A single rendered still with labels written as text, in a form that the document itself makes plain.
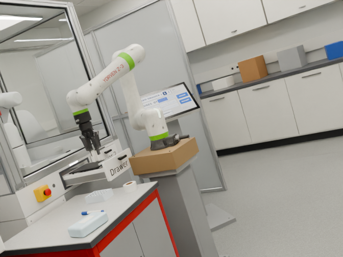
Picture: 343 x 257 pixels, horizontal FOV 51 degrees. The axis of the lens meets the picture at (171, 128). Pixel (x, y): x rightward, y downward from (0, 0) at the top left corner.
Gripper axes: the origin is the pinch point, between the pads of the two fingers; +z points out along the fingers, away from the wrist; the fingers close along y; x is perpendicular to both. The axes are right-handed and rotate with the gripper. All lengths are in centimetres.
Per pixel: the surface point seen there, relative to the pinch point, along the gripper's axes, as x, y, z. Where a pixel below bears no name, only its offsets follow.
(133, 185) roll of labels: -15.2, 28.3, 17.7
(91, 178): -7.6, -3.0, 11.1
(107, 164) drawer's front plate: -6.3, 10.7, 5.4
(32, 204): -34.4, -23.1, 11.5
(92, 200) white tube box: -23.9, 7.1, 18.5
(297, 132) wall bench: 291, 72, 82
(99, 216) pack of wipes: -53, 34, 17
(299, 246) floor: 51, 87, 97
